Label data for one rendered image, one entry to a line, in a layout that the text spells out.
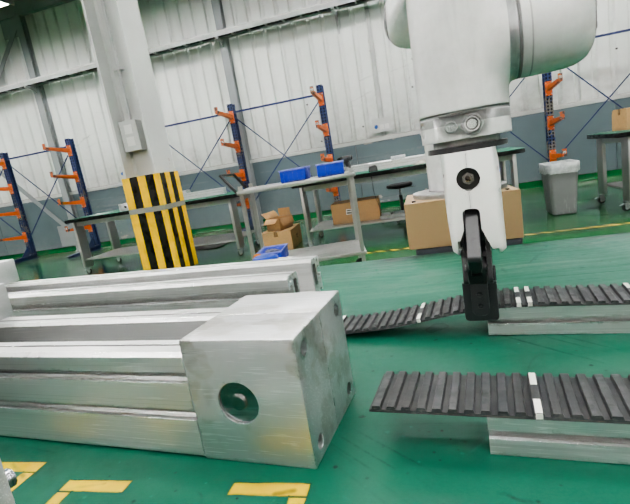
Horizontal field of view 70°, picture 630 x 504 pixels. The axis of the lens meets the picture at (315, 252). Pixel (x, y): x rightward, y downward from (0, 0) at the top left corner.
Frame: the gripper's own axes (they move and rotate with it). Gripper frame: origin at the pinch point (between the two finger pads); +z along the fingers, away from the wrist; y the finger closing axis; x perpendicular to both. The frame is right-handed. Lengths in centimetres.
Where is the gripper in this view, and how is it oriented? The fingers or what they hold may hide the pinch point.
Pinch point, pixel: (481, 293)
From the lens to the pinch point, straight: 51.0
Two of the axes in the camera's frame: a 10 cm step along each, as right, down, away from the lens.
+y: 3.4, -2.4, 9.1
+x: -9.2, 0.8, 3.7
